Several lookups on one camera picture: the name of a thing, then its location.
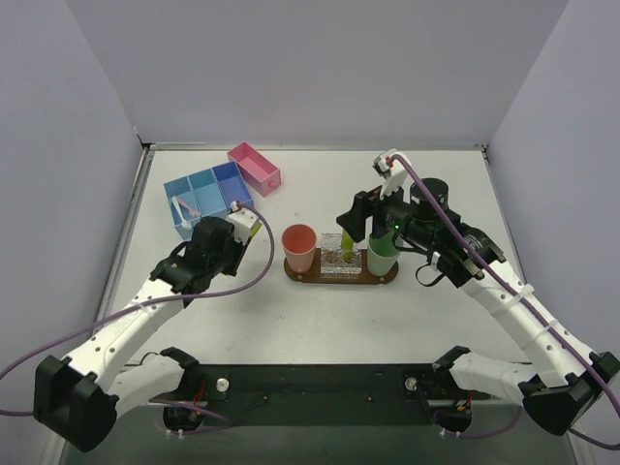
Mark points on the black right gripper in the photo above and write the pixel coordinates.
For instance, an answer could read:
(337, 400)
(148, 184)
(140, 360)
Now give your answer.
(361, 211)

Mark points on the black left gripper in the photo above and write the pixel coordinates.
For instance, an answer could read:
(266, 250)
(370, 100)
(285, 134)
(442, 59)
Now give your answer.
(232, 259)

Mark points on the green plastic cup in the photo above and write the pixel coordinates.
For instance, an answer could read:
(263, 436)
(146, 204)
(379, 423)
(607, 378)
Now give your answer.
(382, 254)

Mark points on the yellow green toothpaste tube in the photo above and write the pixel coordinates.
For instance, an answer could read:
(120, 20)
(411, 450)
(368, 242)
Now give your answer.
(256, 229)
(347, 247)

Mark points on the pink white toothbrush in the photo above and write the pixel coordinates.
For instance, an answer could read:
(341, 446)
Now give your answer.
(185, 212)

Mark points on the clear textured plastic box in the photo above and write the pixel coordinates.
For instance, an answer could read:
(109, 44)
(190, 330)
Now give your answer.
(331, 264)

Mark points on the pink plastic cup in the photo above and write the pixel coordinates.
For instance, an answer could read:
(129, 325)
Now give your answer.
(299, 243)

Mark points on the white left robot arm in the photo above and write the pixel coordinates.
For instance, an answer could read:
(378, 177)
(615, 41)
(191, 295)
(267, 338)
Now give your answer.
(81, 396)

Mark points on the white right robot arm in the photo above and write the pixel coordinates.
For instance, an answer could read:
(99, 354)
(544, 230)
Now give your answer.
(561, 378)

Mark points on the oval wooden tray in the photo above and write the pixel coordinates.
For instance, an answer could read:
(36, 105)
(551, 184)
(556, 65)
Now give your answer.
(313, 275)

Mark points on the blue compartment organizer box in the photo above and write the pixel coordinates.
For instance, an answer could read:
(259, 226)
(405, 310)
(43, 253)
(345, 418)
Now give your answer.
(210, 192)

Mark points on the pink drawer box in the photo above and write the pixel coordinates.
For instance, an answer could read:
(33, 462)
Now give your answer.
(257, 171)

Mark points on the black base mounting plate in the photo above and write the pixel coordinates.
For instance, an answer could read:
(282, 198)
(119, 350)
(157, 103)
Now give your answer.
(212, 396)

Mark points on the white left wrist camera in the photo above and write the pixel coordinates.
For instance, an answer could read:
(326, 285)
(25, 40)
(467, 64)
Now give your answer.
(243, 220)

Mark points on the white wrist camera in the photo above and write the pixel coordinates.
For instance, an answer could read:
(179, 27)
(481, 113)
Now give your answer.
(391, 171)
(243, 220)

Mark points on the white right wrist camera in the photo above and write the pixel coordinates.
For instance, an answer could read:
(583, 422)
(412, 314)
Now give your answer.
(391, 171)

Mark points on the aluminium frame rail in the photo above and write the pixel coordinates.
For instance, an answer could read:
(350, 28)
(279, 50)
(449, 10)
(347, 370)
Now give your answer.
(568, 392)

